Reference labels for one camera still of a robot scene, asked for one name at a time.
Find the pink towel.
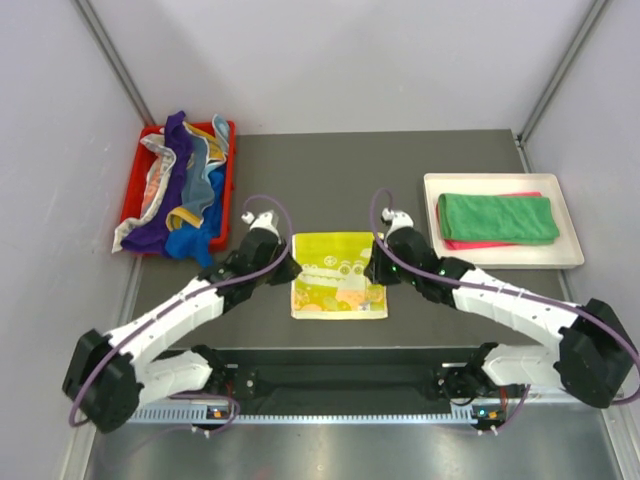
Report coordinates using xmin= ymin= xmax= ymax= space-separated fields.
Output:
xmin=443 ymin=192 xmax=542 ymax=251

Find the yellow patterned towel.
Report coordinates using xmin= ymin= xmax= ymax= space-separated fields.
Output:
xmin=291 ymin=232 xmax=388 ymax=321

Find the green towel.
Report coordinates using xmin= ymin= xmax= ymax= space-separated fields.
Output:
xmin=437 ymin=193 xmax=560 ymax=245

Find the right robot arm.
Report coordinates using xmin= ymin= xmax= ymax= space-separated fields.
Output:
xmin=365 ymin=226 xmax=639 ymax=409

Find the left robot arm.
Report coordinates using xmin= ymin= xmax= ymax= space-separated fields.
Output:
xmin=62 ymin=227 xmax=301 ymax=433

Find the white plastic tray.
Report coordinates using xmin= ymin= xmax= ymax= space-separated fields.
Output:
xmin=424 ymin=174 xmax=584 ymax=269

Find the grey blue towel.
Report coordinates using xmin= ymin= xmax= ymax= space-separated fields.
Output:
xmin=166 ymin=133 xmax=215 ymax=231

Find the purple towel front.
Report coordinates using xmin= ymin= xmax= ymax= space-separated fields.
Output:
xmin=120 ymin=111 xmax=193 ymax=257

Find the white patterned towel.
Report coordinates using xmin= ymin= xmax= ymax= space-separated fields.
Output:
xmin=111 ymin=127 xmax=176 ymax=253

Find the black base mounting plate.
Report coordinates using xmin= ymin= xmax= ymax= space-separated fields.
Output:
xmin=169 ymin=347 xmax=526 ymax=416

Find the red plastic bin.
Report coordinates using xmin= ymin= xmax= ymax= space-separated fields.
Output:
xmin=120 ymin=120 xmax=237 ymax=253

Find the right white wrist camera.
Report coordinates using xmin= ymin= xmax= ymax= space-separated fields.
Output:
xmin=381 ymin=208 xmax=414 ymax=234

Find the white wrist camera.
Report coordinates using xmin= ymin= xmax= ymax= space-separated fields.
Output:
xmin=241 ymin=210 xmax=279 ymax=235
xmin=381 ymin=208 xmax=414 ymax=234

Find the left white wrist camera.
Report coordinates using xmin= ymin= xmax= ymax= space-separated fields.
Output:
xmin=241 ymin=210 xmax=279 ymax=235

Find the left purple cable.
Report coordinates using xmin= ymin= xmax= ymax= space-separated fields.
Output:
xmin=67 ymin=194 xmax=294 ymax=436

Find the aluminium frame rail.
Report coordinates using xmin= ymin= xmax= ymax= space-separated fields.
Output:
xmin=79 ymin=362 xmax=626 ymax=436

